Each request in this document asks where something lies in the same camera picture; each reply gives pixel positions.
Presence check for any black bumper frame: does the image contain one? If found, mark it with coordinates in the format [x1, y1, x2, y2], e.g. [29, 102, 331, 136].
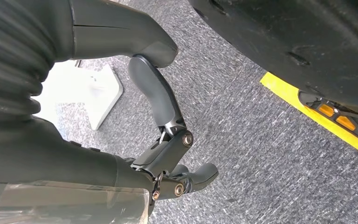
[297, 90, 358, 150]

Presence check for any grey kiosk stand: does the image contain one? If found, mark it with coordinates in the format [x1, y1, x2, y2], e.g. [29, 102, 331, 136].
[33, 59, 124, 131]

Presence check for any orange reflector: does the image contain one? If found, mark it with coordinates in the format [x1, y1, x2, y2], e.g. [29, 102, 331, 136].
[318, 104, 335, 118]
[335, 116, 357, 132]

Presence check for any clear plastic guard plate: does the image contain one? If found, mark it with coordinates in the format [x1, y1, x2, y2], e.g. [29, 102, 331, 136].
[0, 173, 151, 224]

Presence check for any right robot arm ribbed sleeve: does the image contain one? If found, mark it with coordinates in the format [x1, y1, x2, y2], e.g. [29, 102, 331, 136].
[0, 0, 75, 123]

